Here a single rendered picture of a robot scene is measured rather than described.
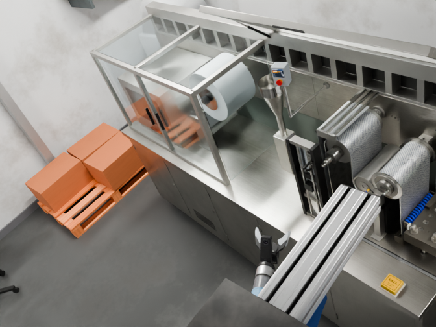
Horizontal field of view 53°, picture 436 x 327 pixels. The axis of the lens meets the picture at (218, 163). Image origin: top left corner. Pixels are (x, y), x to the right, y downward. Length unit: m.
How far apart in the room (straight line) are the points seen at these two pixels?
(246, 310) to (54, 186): 3.73
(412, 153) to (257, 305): 1.40
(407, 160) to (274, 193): 0.84
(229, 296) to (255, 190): 1.79
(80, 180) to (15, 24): 1.55
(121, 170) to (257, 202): 2.05
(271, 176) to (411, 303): 1.07
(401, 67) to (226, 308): 1.48
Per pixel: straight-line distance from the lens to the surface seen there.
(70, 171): 4.48
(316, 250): 0.89
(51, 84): 4.74
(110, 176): 4.26
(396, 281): 2.14
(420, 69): 2.03
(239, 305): 0.85
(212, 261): 3.53
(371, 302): 2.35
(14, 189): 4.84
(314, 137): 2.75
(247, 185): 2.67
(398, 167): 2.03
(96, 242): 4.19
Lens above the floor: 2.75
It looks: 40 degrees down
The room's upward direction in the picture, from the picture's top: 22 degrees counter-clockwise
